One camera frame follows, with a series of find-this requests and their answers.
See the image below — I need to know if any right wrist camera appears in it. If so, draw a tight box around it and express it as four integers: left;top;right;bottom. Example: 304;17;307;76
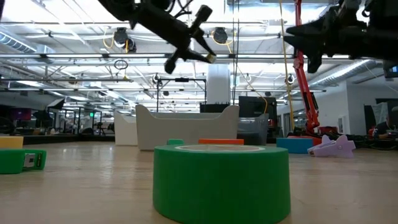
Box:
306;50;323;74

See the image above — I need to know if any black cabinet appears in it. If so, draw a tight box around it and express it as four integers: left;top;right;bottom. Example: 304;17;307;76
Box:
238;95;279;139

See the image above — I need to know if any person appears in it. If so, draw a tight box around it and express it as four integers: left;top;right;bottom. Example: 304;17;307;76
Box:
369;115;398;141

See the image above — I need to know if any white plastic bin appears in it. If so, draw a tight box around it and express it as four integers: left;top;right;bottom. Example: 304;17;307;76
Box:
113;111;139;147

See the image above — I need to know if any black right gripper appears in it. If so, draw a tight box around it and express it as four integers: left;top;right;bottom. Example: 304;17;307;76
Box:
284;0;371;58

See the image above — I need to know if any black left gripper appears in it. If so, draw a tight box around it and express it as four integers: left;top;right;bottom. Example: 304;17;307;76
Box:
139;4;217;75

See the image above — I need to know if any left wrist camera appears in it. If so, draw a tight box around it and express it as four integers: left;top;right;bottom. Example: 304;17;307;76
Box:
189;4;214;34

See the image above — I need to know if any grey plastic bin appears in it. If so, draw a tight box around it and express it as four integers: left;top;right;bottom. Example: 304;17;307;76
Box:
135;104;241;152

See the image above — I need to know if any lilac staple remover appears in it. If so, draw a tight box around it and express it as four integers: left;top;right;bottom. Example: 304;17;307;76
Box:
307;134;356;159

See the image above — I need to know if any green tape roll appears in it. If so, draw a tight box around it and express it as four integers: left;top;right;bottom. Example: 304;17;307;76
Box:
152;144;292;224

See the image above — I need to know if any yellow tape roll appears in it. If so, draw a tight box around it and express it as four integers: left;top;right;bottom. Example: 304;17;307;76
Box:
0;136;24;149

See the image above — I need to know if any white pillar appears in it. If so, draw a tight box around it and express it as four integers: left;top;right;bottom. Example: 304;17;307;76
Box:
206;64;231;105

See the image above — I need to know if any blue tape roll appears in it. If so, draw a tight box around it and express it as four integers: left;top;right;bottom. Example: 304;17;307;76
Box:
275;137;314;154

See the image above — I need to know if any black ceiling cable reel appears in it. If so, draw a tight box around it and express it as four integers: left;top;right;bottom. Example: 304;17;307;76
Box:
113;27;137;54
212;27;229;45

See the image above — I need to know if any orange tape roll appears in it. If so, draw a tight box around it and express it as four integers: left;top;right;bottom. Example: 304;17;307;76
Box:
198;138;245;146

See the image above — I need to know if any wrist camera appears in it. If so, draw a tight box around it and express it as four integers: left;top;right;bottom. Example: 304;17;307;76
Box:
306;50;323;74
189;4;214;34

